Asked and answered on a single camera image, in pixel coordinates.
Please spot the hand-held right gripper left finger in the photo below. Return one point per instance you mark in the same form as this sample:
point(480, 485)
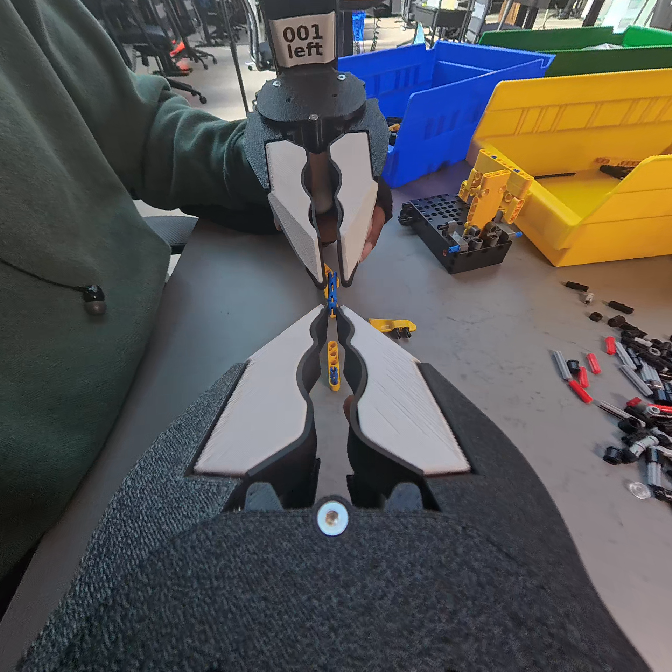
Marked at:
point(257, 414)

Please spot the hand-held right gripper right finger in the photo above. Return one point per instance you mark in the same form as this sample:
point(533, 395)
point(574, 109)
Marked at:
point(409, 414)

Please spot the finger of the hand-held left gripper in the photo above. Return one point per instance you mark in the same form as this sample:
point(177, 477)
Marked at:
point(357, 199)
point(288, 199)

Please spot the yellow lego beam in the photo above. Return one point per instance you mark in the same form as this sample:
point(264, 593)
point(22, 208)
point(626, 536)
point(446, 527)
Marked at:
point(334, 354)
point(334, 286)

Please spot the yellow curved lego panel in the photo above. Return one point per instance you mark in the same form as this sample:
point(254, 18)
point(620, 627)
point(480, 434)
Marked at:
point(386, 324)

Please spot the pile of small lego connectors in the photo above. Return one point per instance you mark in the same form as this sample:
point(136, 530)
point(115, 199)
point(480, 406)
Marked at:
point(640, 399)

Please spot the person's left forearm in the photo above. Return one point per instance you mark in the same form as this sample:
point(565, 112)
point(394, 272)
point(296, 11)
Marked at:
point(199, 157)

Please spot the black and yellow lego assembly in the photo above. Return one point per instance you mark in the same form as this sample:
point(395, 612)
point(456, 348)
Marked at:
point(462, 252)

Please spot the black lego axle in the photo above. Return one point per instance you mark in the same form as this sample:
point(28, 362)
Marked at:
point(554, 174)

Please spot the black yellow lego subassembly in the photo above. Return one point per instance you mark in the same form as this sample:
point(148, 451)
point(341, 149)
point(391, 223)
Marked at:
point(619, 170)

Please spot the person's left hand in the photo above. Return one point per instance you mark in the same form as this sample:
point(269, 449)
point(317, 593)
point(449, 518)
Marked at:
point(374, 236)

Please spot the person's right hand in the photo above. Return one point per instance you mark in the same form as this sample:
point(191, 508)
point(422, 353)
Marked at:
point(348, 408)

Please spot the grey mesh chair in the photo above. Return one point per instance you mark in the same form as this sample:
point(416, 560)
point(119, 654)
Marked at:
point(170, 233)

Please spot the blue plastic bin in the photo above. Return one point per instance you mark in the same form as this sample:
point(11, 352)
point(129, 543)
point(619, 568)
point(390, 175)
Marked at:
point(446, 105)

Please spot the black office chair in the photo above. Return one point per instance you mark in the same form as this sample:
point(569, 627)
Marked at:
point(168, 47)

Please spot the yellow plastic bin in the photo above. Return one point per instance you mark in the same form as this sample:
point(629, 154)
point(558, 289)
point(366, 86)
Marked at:
point(603, 231)

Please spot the green plastic bin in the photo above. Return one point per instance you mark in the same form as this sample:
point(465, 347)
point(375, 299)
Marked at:
point(577, 47)

